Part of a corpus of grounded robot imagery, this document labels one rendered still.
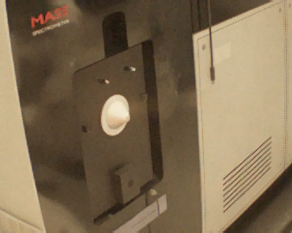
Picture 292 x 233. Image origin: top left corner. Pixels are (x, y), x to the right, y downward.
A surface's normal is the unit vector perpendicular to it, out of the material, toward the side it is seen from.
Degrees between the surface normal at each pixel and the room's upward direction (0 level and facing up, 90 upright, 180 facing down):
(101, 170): 90
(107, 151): 90
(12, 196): 90
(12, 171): 90
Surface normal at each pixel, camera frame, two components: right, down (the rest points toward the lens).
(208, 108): 0.79, 0.18
